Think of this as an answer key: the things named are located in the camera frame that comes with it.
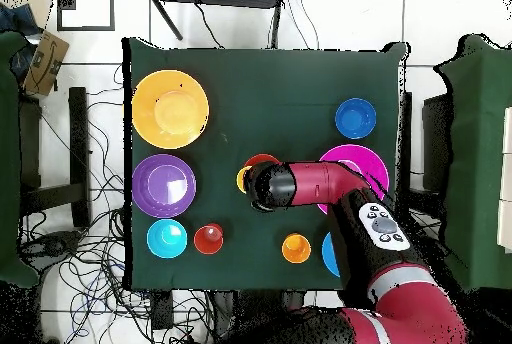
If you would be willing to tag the black stand foot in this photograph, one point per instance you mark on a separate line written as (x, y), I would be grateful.
(52, 246)

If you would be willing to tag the small cyan bowl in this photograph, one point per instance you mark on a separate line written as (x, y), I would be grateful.
(166, 238)

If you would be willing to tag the green covered side table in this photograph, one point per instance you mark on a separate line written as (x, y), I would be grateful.
(8, 160)
(476, 160)

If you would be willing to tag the black floor stand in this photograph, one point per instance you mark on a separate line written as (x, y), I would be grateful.
(78, 152)

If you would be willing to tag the medium sky blue bowl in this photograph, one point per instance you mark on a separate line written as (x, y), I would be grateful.
(330, 256)

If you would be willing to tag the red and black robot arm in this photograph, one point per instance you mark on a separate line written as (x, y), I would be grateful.
(320, 184)

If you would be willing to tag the black square frame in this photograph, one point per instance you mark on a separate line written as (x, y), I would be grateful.
(66, 0)

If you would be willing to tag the orange cup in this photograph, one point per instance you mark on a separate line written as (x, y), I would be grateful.
(296, 248)

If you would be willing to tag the black power strip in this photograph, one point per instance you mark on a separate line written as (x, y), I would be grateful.
(162, 310)

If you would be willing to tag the dark green tablecloth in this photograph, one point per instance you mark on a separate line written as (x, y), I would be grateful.
(260, 100)

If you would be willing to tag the black box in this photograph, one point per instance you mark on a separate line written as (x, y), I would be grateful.
(436, 140)

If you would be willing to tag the small red bowl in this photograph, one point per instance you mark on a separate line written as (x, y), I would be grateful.
(260, 158)

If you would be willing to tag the large yellow bowl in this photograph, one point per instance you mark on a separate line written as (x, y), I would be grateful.
(170, 112)

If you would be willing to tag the yellow cup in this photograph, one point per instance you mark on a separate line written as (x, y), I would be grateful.
(240, 180)

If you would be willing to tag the red cup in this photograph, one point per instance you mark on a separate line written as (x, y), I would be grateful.
(208, 238)

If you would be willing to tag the purple bowl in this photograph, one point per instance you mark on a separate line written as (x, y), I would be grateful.
(160, 186)

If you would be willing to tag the small dark blue bowl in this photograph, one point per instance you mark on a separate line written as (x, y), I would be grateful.
(355, 118)

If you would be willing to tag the large pink bowl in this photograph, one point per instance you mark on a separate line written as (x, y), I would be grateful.
(368, 160)

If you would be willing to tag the blue cloth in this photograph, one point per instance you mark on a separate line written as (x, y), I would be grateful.
(18, 20)

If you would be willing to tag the cardboard box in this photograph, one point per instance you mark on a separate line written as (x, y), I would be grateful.
(46, 62)

